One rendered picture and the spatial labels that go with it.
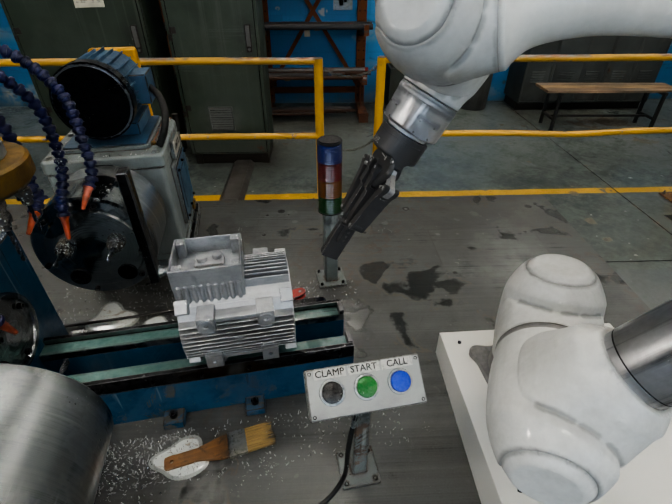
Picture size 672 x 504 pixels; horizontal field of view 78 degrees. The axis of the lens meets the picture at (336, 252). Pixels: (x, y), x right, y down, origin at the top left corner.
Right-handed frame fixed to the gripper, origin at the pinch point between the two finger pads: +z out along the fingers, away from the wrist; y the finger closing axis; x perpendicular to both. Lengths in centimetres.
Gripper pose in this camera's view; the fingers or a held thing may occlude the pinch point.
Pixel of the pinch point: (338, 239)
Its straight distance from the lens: 69.3
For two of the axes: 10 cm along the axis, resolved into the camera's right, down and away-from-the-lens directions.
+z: -4.9, 7.6, 4.3
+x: 8.5, 3.2, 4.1
